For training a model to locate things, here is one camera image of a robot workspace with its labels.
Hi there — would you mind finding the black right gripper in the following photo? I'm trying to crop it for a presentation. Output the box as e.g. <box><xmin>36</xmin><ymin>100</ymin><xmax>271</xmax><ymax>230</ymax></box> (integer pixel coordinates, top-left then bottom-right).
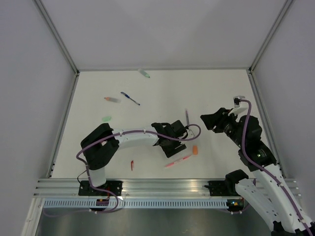
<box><xmin>200</xmin><ymin>107</ymin><xmax>245</xmax><ymax>148</ymax></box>

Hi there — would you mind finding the purple grey marker pen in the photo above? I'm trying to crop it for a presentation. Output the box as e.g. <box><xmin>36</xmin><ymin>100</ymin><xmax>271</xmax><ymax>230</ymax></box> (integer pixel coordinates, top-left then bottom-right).
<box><xmin>185</xmin><ymin>109</ymin><xmax>190</xmax><ymax>126</ymax></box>

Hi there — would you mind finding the green highlighter pen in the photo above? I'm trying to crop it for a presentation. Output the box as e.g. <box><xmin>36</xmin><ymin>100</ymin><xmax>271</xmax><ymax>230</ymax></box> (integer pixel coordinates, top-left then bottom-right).
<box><xmin>137</xmin><ymin>69</ymin><xmax>150</xmax><ymax>78</ymax></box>

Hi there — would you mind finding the right aluminium frame post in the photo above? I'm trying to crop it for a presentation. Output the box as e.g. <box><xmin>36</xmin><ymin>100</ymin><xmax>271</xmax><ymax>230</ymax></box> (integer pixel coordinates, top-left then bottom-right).
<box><xmin>248</xmin><ymin>0</ymin><xmax>295</xmax><ymax>74</ymax></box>

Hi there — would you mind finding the orange highlighter pen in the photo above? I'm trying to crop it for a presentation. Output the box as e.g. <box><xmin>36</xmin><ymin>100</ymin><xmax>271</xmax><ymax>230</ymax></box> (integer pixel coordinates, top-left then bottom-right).
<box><xmin>104</xmin><ymin>97</ymin><xmax>121</xmax><ymax>103</ymax></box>

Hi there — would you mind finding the blue gel pen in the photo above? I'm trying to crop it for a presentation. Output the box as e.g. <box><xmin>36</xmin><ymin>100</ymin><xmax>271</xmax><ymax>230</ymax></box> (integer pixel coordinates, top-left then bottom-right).
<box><xmin>120</xmin><ymin>92</ymin><xmax>141</xmax><ymax>106</ymax></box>

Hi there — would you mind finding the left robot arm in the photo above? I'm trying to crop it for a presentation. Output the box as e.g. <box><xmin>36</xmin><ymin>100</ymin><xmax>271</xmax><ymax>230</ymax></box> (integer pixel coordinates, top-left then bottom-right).
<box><xmin>80</xmin><ymin>120</ymin><xmax>188</xmax><ymax>196</ymax></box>

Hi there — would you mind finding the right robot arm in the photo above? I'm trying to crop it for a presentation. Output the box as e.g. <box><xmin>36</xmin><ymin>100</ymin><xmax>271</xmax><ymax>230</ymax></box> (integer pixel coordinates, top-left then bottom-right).
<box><xmin>200</xmin><ymin>108</ymin><xmax>315</xmax><ymax>236</ymax></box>

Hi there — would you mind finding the green highlighter cap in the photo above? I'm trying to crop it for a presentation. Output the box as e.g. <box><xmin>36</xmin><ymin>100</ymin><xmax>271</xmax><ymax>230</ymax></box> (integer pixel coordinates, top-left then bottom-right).
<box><xmin>102</xmin><ymin>116</ymin><xmax>111</xmax><ymax>122</ymax></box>

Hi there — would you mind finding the orange highlighter cap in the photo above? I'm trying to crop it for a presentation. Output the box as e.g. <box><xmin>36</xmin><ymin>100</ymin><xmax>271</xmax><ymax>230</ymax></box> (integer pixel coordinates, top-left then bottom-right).
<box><xmin>192</xmin><ymin>145</ymin><xmax>198</xmax><ymax>155</ymax></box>

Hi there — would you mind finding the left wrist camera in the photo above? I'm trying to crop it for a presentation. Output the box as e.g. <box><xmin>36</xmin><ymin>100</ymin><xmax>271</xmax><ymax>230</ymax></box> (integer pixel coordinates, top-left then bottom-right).
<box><xmin>187</xmin><ymin>129</ymin><xmax>195</xmax><ymax>139</ymax></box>

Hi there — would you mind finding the aluminium frame post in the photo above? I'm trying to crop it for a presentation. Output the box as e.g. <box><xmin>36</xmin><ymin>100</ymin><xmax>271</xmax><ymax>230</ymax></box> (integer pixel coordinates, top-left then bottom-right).
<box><xmin>248</xmin><ymin>0</ymin><xmax>295</xmax><ymax>74</ymax></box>
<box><xmin>33</xmin><ymin>0</ymin><xmax>80</xmax><ymax>74</ymax></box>

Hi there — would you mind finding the aluminium mounting rail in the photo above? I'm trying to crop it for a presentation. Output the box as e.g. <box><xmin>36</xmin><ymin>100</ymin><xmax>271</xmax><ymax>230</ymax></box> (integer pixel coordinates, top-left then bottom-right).
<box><xmin>33</xmin><ymin>178</ymin><xmax>302</xmax><ymax>197</ymax></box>

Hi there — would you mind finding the white slotted cable duct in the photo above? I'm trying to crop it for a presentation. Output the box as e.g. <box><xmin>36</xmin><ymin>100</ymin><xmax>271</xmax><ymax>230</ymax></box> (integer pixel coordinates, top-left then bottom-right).
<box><xmin>44</xmin><ymin>198</ymin><xmax>228</xmax><ymax>209</ymax></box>

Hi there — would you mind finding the left aluminium frame post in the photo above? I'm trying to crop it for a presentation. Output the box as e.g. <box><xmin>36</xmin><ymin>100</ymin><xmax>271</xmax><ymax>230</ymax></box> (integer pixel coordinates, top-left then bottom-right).
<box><xmin>33</xmin><ymin>0</ymin><xmax>80</xmax><ymax>74</ymax></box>

